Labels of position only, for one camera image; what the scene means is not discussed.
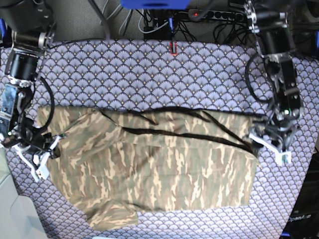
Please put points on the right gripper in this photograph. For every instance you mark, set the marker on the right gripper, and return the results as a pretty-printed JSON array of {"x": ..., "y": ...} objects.
[{"x": 29, "y": 137}]

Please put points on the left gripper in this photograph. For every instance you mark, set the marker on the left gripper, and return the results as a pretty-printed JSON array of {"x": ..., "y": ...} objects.
[{"x": 280, "y": 128}]

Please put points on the camouflage T-shirt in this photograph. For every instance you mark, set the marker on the camouflage T-shirt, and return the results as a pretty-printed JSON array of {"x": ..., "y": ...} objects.
[{"x": 113, "y": 165}]

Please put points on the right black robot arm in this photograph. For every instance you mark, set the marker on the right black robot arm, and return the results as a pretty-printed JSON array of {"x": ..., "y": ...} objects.
[{"x": 32, "y": 31}]

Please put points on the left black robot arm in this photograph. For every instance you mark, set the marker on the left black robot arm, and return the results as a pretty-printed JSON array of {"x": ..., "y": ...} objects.
[{"x": 268, "y": 21}]

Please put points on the white plastic bin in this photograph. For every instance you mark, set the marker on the white plastic bin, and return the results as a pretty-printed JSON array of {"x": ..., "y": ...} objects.
[{"x": 18, "y": 216}]

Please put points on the black OpenArm box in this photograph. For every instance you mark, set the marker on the black OpenArm box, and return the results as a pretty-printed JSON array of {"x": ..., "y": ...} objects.
[{"x": 303, "y": 222}]

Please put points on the red black table clamp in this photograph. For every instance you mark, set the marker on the red black table clamp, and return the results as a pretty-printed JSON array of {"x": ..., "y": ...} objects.
[{"x": 173, "y": 48}]

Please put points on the black power strip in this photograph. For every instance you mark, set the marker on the black power strip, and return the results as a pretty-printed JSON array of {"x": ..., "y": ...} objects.
[{"x": 224, "y": 16}]

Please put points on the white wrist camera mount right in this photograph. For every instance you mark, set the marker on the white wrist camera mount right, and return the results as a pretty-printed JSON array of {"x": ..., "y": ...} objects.
[{"x": 36, "y": 161}]

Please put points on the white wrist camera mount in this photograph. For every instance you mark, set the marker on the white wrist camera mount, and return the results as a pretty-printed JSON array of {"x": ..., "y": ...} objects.
[
  {"x": 36, "y": 161},
  {"x": 280, "y": 156}
]

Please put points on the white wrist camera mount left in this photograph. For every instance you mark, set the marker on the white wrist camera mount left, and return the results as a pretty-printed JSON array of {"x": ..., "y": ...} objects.
[{"x": 280, "y": 156}]

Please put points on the blue vertical clamp post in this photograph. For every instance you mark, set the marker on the blue vertical clamp post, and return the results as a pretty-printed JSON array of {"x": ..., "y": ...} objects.
[{"x": 171, "y": 27}]

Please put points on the blue mount plate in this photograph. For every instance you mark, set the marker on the blue mount plate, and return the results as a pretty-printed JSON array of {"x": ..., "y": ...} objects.
[{"x": 155, "y": 4}]

